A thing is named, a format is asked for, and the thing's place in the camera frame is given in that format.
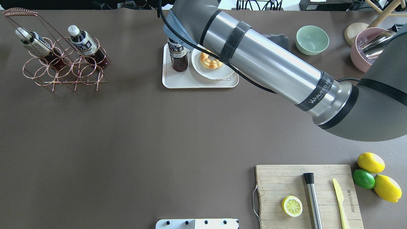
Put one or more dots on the tea bottle white cap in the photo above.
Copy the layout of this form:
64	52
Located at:
178	55

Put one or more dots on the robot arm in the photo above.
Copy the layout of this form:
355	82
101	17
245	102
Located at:
373	110

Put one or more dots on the white rectangular tray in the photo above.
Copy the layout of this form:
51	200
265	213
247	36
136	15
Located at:
191	78

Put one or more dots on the tea bottle in rack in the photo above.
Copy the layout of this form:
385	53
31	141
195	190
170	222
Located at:
40	48
87	47

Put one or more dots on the white round plate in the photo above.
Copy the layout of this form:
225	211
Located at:
216	74

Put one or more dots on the wooden cutting board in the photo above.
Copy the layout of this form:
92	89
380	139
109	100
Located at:
275	182

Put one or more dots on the grey folded cloth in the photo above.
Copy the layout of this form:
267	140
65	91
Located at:
280	40

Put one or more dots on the steel muddler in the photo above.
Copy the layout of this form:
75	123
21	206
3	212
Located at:
309	180

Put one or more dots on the half lemon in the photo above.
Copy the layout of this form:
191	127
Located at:
292	206

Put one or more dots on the green bowl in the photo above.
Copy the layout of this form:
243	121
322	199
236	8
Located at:
311	40

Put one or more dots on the yellow-green plastic knife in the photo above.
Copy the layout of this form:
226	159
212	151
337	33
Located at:
340	200

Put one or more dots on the green lime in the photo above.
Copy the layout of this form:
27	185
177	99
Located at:
363	179

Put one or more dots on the yellow lemon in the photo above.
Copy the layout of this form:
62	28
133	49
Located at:
387	188
371	162

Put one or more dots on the clear ice cubes pile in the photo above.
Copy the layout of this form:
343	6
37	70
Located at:
365	43

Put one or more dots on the metal ice scoop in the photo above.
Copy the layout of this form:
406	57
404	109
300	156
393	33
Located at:
375	44

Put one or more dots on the pink bowl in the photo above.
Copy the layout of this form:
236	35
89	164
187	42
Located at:
357	56

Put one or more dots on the braided ring bread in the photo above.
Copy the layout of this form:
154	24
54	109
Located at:
209	63

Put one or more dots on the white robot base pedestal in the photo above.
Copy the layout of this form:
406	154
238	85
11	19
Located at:
208	223

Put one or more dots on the copper wire bottle rack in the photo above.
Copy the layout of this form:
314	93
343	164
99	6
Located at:
76	72

